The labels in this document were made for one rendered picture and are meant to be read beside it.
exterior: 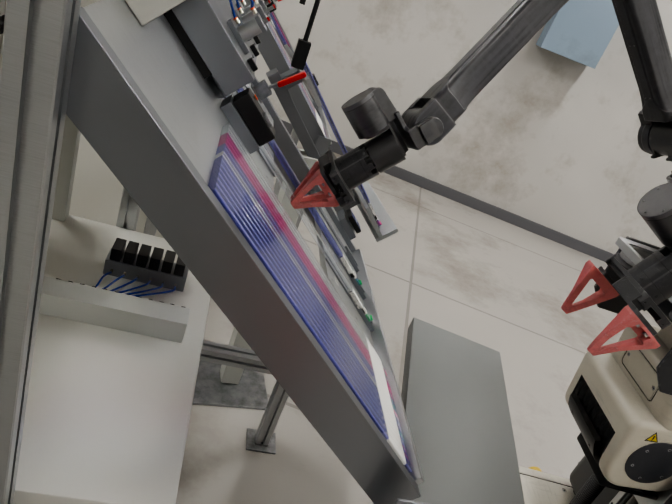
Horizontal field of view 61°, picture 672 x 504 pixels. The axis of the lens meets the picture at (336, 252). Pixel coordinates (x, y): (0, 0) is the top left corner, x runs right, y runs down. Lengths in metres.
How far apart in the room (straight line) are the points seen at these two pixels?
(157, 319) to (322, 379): 0.46
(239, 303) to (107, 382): 0.43
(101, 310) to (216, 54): 0.49
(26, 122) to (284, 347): 0.34
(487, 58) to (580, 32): 3.23
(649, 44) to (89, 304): 1.07
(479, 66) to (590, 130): 3.59
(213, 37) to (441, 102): 0.36
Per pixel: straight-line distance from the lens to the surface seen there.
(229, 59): 0.84
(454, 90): 0.96
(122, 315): 1.07
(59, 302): 1.08
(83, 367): 1.02
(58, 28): 0.49
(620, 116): 4.58
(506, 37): 1.01
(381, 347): 1.07
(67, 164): 1.32
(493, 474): 1.18
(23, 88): 0.52
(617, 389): 1.24
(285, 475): 1.77
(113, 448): 0.91
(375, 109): 0.91
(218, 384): 1.94
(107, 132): 0.55
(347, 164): 0.93
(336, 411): 0.72
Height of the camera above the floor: 1.31
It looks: 26 degrees down
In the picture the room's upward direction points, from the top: 22 degrees clockwise
